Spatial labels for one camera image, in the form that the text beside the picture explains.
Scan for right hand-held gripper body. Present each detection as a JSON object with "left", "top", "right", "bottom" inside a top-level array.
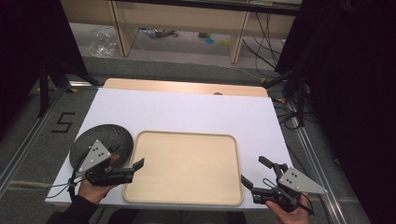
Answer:
[{"left": 251, "top": 161, "right": 329, "bottom": 213}]

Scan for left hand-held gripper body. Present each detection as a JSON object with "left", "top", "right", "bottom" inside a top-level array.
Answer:
[{"left": 76, "top": 139, "right": 135, "bottom": 188}]

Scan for person's right hand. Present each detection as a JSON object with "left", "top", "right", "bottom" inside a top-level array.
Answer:
[{"left": 264, "top": 191, "right": 313, "bottom": 224}]

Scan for person's left hand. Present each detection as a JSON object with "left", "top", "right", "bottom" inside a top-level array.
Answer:
[{"left": 77, "top": 154, "right": 121, "bottom": 205}]

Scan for black round plate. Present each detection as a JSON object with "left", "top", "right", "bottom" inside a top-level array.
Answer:
[{"left": 68, "top": 123, "right": 134, "bottom": 171}]

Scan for beige rectangular tray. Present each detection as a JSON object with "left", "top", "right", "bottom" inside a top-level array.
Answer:
[{"left": 121, "top": 130, "right": 245, "bottom": 206}]

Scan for person's legs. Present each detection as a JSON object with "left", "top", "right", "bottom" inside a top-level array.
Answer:
[{"left": 106, "top": 208, "right": 248, "bottom": 224}]

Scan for black metal stand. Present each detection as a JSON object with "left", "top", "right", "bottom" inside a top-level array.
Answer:
[
  {"left": 36, "top": 58, "right": 101, "bottom": 119},
  {"left": 262, "top": 68, "right": 308, "bottom": 128}
]

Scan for white board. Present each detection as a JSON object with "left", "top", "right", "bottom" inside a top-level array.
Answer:
[{"left": 45, "top": 88, "right": 293, "bottom": 213}]

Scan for clear plastic bag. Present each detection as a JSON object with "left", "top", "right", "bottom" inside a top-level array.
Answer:
[{"left": 88, "top": 29, "right": 118, "bottom": 60}]

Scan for black curtain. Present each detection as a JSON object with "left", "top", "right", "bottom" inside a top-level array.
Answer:
[
  {"left": 275, "top": 0, "right": 396, "bottom": 224},
  {"left": 0, "top": 0, "right": 91, "bottom": 139}
]

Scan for light wooden desk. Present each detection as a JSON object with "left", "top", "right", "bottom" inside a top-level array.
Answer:
[{"left": 60, "top": 0, "right": 301, "bottom": 65}]

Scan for aluminium floor rail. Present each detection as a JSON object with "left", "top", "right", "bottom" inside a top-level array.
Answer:
[
  {"left": 287, "top": 102, "right": 348, "bottom": 224},
  {"left": 0, "top": 81, "right": 104, "bottom": 196}
]

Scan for left hand-held gripper cable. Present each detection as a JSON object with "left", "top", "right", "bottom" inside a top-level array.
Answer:
[{"left": 46, "top": 148, "right": 92, "bottom": 202}]

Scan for black cables on floor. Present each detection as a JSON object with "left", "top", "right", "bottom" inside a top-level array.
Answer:
[{"left": 273, "top": 97, "right": 308, "bottom": 132}]

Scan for black hanging cables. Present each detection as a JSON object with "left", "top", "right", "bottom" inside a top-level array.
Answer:
[{"left": 242, "top": 12, "right": 286, "bottom": 71}]

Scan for heap of cables and packets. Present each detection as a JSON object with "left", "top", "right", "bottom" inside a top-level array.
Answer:
[{"left": 138, "top": 27, "right": 180, "bottom": 39}]

